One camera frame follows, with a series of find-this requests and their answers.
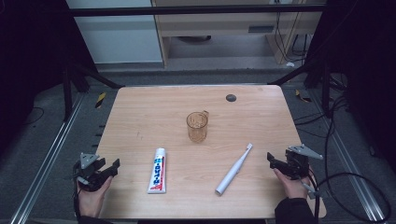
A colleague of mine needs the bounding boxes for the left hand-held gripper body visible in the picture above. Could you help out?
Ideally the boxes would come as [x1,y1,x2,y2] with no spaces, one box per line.
[74,151,107,192]

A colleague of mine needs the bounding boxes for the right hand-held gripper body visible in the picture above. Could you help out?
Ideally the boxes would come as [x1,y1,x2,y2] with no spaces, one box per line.
[283,144,324,182]

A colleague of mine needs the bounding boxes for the white electric toothbrush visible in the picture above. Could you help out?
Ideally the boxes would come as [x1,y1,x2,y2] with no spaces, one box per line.
[215,142,254,197]

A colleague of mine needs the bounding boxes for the white toothpaste tube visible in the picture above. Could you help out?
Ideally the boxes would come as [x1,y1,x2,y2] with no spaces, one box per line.
[147,147,167,195]

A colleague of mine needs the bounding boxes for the amber transparent cup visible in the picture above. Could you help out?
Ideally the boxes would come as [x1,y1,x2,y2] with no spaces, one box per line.
[186,109,210,144]

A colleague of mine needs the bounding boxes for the person's right hand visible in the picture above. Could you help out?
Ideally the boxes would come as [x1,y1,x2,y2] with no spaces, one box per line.
[273,166,314,201]

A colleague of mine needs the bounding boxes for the person's left hand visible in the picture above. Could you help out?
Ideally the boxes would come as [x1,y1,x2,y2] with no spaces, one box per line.
[76,175,114,219]

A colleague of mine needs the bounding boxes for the yellow black tape strip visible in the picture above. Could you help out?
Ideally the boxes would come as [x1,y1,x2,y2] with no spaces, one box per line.
[94,91,107,109]
[294,89,313,104]

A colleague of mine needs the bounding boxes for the black metal stand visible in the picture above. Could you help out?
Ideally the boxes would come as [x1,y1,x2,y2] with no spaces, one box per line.
[61,58,125,123]
[267,58,332,117]

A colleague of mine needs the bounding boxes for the white cabinet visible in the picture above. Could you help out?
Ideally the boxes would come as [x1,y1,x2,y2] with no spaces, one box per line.
[65,0,164,65]

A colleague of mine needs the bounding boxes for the light wooden desk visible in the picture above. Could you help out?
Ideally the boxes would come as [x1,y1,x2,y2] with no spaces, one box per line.
[150,0,327,67]

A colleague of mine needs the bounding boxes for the black horizontal bar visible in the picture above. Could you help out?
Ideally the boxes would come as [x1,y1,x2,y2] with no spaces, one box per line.
[66,5,327,18]

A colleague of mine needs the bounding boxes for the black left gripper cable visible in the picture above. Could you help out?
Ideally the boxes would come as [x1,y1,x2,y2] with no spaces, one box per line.
[72,161,82,218]

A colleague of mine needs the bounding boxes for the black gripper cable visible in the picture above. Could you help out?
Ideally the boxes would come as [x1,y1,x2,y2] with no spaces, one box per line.
[72,161,82,218]
[300,118,392,224]

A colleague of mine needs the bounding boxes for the aluminium floor rail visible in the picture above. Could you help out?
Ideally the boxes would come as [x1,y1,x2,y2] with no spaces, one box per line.
[307,89,388,224]
[10,92,86,224]

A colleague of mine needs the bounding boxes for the black floor cables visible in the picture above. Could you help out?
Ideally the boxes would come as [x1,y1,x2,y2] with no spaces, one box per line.
[293,73,351,139]

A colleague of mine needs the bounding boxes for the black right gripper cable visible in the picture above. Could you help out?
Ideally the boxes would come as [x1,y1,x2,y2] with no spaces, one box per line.
[300,118,392,224]

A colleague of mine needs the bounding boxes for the thin black floor cable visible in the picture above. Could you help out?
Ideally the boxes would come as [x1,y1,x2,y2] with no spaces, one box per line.
[23,106,45,126]

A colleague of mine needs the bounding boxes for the black hanging desk cables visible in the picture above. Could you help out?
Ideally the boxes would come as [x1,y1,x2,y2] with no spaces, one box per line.
[274,0,310,63]

